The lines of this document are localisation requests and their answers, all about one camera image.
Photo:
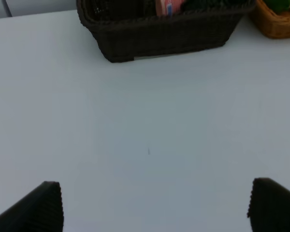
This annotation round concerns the green lime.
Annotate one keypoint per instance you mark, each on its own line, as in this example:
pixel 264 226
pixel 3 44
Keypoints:
pixel 278 6

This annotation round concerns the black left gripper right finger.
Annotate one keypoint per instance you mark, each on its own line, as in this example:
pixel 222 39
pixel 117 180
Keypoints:
pixel 269 206

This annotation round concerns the dark brown wicker basket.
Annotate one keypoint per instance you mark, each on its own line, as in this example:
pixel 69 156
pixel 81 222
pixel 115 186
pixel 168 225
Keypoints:
pixel 126 29

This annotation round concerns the light brown wicker basket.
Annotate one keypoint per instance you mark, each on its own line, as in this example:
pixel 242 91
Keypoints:
pixel 269 23

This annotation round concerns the pink bottle white cap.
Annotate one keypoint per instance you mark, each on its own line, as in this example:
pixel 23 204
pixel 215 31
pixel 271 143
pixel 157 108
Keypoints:
pixel 168 7

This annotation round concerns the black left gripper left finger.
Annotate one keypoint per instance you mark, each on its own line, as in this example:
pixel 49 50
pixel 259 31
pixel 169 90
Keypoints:
pixel 41 210

